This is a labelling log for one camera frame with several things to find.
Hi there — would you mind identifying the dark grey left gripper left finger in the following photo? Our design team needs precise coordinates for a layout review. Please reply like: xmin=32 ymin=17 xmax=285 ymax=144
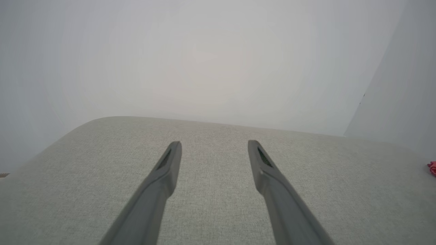
xmin=99 ymin=141 xmax=183 ymax=245

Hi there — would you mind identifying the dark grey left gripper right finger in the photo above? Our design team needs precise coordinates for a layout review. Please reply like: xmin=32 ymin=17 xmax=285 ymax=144
xmin=248 ymin=140 xmax=336 ymax=245

